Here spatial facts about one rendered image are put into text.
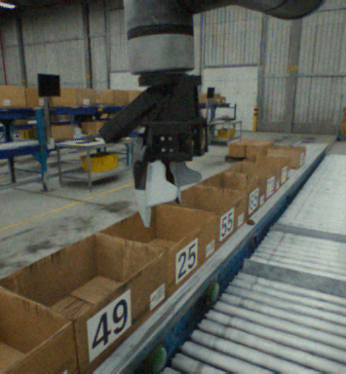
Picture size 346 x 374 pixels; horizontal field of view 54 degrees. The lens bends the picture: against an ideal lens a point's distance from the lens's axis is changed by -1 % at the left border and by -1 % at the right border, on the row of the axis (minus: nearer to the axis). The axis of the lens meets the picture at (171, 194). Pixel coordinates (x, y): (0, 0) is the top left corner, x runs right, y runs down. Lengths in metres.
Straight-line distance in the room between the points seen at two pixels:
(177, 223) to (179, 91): 1.05
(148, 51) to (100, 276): 0.94
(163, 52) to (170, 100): 0.07
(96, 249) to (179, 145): 0.81
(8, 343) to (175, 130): 0.75
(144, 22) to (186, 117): 0.13
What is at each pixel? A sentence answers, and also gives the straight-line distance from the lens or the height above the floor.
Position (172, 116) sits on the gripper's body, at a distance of 0.48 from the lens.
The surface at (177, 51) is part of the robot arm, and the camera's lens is 0.46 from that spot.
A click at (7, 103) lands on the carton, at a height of 1.45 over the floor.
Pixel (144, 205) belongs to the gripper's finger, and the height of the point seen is 1.35.
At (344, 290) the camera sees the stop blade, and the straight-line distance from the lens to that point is 1.54.
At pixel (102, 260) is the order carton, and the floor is 0.95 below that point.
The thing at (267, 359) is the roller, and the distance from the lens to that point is 1.15.
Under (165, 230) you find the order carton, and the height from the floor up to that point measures 0.93.
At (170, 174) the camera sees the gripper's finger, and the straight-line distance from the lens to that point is 0.55.
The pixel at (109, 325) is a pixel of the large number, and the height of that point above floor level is 0.97.
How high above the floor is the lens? 1.49
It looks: 16 degrees down
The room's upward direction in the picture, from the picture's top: straight up
